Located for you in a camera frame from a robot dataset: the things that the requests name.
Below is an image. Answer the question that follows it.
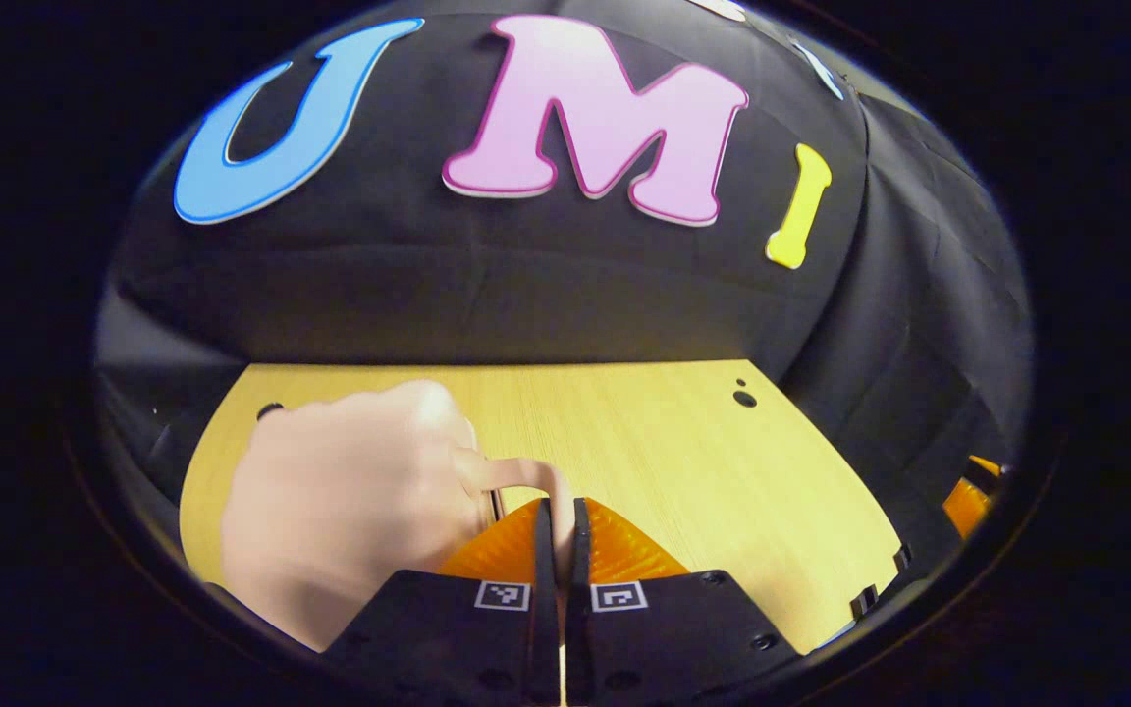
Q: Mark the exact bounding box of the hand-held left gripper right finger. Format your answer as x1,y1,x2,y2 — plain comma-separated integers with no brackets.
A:
564,497,804,707

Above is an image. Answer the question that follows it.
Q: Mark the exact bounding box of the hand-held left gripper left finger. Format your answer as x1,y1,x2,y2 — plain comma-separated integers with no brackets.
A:
323,497,564,707

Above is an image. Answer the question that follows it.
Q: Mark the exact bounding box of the pink suitcase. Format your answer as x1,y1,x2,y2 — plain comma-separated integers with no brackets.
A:
220,379,576,653

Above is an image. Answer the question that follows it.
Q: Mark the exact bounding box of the black backdrop cloth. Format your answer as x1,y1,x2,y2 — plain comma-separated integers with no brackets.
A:
94,0,1036,590

